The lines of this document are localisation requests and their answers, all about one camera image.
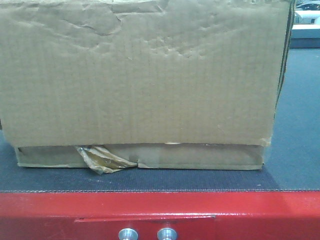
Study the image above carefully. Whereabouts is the red metal cart frame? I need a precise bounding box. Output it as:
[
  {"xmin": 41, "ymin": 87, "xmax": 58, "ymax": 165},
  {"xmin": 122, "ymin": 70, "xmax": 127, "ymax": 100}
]
[{"xmin": 0, "ymin": 191, "xmax": 320, "ymax": 240}]

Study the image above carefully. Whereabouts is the white background table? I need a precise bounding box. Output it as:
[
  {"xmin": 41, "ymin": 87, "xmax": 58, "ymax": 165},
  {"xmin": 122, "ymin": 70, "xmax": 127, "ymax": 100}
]
[{"xmin": 291, "ymin": 0, "xmax": 320, "ymax": 39}]

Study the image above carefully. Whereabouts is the brown cardboard box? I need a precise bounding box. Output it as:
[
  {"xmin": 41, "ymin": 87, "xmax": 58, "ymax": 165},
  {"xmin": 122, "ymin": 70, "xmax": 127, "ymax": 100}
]
[{"xmin": 0, "ymin": 0, "xmax": 295, "ymax": 174}]

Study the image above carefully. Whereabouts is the silver bolt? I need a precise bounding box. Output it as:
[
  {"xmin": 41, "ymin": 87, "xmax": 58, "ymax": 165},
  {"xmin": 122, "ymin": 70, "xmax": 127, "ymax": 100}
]
[
  {"xmin": 118, "ymin": 228, "xmax": 139, "ymax": 240},
  {"xmin": 157, "ymin": 227, "xmax": 178, "ymax": 240}
]

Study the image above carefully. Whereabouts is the right silver bolt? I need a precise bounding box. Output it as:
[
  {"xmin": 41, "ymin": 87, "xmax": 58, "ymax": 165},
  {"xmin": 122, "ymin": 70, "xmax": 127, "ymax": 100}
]
[{"xmin": 157, "ymin": 227, "xmax": 178, "ymax": 240}]

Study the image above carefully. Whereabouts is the left silver bolt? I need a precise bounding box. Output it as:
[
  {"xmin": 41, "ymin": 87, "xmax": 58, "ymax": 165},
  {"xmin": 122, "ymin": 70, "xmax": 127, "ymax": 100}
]
[{"xmin": 118, "ymin": 228, "xmax": 139, "ymax": 240}]

